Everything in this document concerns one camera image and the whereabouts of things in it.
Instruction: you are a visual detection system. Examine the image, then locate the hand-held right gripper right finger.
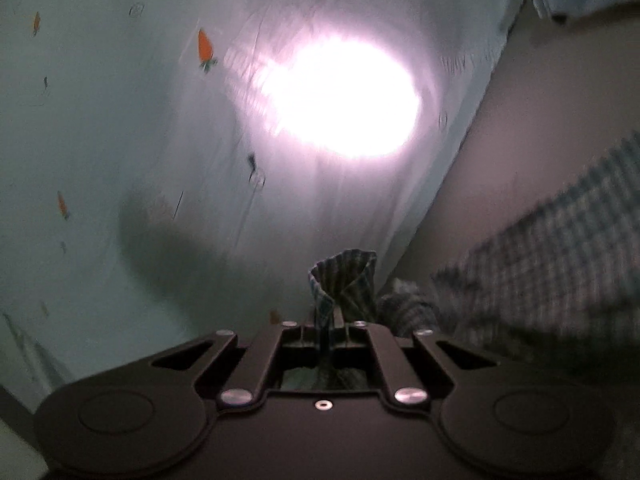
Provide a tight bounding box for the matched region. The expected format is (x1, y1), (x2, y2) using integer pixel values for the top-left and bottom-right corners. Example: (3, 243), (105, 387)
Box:
(330, 320), (501, 406)

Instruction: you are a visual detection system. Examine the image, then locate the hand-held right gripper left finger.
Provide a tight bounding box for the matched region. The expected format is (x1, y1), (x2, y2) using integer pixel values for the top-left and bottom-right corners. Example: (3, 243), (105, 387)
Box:
(150, 321), (326, 406)

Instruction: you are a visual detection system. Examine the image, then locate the green checked garment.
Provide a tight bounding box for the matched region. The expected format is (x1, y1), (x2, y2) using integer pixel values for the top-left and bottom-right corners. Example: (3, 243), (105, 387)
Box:
(280, 130), (640, 392)

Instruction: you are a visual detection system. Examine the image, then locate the white carrot print bed sheet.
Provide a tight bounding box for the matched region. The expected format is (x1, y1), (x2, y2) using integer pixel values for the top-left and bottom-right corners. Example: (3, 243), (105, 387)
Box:
(0, 0), (526, 403)

